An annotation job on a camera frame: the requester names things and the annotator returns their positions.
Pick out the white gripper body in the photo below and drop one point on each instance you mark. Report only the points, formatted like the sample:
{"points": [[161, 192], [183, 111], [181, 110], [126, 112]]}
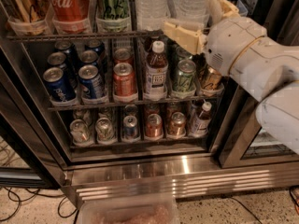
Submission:
{"points": [[232, 46]]}

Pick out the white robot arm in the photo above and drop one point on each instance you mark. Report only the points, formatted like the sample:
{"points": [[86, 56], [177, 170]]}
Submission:
{"points": [[269, 72]]}

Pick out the glass fridge door right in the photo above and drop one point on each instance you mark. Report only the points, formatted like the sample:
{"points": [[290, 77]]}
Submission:
{"points": [[242, 143]]}

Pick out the front red soda can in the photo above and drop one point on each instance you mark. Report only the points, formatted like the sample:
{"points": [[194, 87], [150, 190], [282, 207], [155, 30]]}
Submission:
{"points": [[124, 82]]}

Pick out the red soda can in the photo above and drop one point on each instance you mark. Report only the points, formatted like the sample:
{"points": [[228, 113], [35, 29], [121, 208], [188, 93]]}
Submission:
{"points": [[123, 55], [124, 82]]}

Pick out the front left blue pepsi can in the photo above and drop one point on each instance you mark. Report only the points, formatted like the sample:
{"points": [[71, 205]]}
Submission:
{"points": [[61, 92]]}

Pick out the gold can top shelf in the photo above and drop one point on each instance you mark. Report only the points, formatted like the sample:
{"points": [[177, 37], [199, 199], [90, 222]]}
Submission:
{"points": [[27, 17]]}

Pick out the brown tea bottle middle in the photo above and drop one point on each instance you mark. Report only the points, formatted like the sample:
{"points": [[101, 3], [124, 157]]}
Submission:
{"points": [[156, 71]]}

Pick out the middle right pepsi can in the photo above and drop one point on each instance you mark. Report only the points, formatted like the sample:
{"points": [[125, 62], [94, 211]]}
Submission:
{"points": [[90, 57]]}

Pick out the silver can bottom left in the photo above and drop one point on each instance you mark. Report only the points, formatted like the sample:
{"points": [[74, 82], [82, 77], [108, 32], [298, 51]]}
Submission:
{"points": [[80, 133]]}

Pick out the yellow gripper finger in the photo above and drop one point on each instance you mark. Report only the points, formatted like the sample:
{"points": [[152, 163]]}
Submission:
{"points": [[221, 9], [188, 34]]}

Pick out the front gold can middle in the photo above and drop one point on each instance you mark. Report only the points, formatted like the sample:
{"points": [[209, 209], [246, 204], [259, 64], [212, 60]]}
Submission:
{"points": [[210, 81]]}

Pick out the blue pepsi can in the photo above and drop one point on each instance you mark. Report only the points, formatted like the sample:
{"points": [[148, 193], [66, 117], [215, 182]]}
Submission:
{"points": [[93, 89], [61, 92]]}

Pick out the red can bottom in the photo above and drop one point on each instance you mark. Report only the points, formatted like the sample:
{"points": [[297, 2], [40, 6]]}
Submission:
{"points": [[154, 127]]}

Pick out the stainless steel fridge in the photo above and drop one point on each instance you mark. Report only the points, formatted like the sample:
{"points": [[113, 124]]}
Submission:
{"points": [[184, 166]]}

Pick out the green can top shelf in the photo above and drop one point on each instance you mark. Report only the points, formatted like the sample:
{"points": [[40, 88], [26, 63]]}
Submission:
{"points": [[113, 16]]}

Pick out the front green can middle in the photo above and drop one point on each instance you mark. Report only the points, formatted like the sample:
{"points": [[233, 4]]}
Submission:
{"points": [[183, 82]]}

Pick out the rear red soda can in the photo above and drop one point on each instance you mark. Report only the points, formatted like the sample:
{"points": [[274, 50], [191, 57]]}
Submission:
{"points": [[123, 55]]}

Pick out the blue silver can bottom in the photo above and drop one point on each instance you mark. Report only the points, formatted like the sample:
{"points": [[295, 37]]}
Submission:
{"points": [[130, 127]]}

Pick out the red cola can top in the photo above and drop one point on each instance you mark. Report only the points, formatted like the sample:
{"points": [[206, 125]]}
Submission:
{"points": [[71, 16]]}

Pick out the tea bottle bottom shelf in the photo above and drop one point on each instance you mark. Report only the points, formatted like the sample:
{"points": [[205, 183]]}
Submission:
{"points": [[200, 120]]}

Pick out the middle left pepsi can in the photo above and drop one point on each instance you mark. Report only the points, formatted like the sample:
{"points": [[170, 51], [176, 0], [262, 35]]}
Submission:
{"points": [[59, 59]]}

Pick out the front right blue pepsi can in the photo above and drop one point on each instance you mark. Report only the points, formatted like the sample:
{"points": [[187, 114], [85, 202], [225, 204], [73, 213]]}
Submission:
{"points": [[93, 89]]}

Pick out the copper can bottom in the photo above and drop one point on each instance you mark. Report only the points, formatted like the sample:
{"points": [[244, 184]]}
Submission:
{"points": [[177, 124]]}

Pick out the clear plastic bin floor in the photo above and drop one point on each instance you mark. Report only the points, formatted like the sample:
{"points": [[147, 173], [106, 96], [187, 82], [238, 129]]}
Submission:
{"points": [[154, 208]]}

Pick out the clear water bottle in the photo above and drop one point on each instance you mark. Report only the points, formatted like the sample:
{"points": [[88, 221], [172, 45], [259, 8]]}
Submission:
{"points": [[150, 14], [191, 10]]}

